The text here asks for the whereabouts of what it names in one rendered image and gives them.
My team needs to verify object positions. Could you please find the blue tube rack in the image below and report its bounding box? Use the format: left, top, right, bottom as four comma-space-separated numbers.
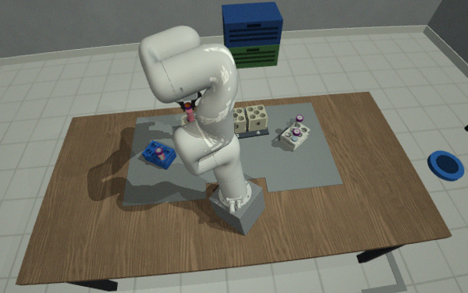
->
142, 140, 176, 170

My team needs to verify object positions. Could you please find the grey bench mat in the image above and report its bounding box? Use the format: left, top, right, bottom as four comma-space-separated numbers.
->
122, 103, 343, 207

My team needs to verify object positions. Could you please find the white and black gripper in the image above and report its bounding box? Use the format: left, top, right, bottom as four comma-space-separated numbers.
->
175, 92, 202, 112

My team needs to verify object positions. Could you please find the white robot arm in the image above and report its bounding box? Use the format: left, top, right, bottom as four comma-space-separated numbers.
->
139, 26, 252, 214

